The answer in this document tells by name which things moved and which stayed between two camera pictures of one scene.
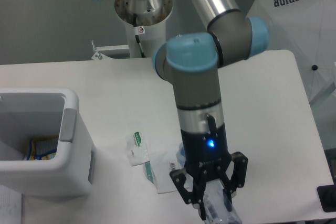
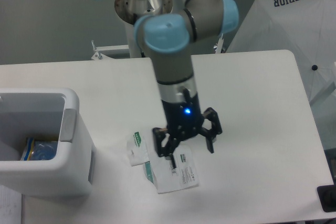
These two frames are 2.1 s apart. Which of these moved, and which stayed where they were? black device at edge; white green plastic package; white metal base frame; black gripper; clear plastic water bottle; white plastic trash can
Moved: clear plastic water bottle; black gripper
Stayed: white green plastic package; black device at edge; white metal base frame; white plastic trash can
